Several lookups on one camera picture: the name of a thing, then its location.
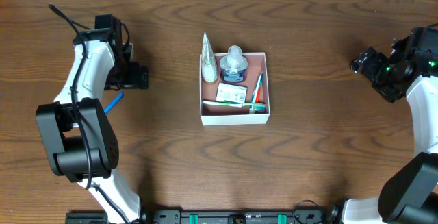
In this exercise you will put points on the blue disposable razor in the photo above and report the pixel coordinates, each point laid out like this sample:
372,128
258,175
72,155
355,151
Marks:
114,101

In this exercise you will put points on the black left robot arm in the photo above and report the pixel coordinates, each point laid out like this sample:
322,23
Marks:
78,138

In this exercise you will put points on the dark blue clear bottle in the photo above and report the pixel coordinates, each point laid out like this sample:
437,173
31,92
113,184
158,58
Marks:
233,65

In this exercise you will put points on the white box, pink inside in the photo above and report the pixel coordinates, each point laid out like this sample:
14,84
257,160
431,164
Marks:
223,115

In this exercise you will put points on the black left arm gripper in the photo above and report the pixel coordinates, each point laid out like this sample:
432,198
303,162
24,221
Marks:
137,77

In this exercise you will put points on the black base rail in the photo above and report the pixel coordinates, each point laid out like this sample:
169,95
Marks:
305,212

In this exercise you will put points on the green white toothbrush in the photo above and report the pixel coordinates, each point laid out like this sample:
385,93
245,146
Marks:
260,107

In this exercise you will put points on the green white soap packet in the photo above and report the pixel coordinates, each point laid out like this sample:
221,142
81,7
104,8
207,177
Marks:
231,93

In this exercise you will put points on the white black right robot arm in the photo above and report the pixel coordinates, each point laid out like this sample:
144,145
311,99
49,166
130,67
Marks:
409,73

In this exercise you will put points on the white cream tube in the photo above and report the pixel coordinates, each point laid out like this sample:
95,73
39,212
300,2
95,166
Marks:
209,69

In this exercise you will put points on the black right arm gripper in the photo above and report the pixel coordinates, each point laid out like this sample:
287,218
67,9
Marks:
363,63

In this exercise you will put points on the red green toothpaste tube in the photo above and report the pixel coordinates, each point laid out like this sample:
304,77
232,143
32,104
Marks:
256,94

